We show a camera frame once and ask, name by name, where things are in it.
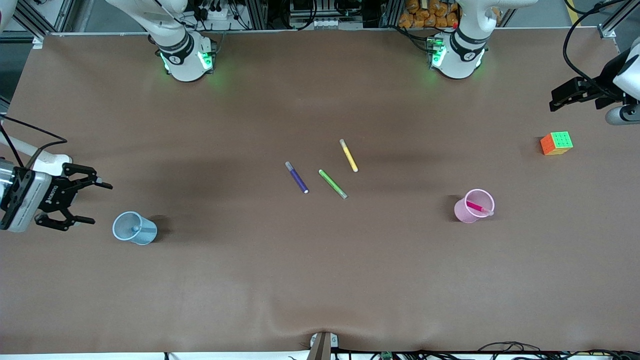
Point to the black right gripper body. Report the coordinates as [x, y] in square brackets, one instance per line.
[56, 195]

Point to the pink marker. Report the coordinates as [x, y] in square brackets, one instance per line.
[475, 206]

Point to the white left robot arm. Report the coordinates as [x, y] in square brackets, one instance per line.
[462, 55]

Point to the colourful puzzle cube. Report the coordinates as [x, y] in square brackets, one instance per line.
[557, 142]

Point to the light blue mesh cup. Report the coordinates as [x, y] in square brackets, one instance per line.
[145, 234]

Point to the pink mesh cup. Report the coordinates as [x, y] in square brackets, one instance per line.
[462, 212]

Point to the orange packaged items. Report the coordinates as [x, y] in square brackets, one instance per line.
[425, 15]

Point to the white power strip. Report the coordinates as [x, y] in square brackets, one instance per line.
[215, 12]

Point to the purple marker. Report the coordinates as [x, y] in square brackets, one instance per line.
[297, 178]

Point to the yellow marker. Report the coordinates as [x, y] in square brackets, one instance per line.
[348, 155]

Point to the green marker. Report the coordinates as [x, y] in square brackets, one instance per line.
[332, 183]

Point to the white terminal strip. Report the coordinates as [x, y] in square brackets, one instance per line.
[327, 23]

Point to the small green circuit board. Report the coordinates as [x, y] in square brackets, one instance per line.
[386, 356]

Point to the black left camera bracket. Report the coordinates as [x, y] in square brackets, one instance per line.
[606, 103]

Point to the aluminium frame post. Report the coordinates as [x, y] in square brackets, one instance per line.
[62, 15]
[607, 31]

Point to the tan camera mount bracket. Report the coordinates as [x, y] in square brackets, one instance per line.
[322, 345]

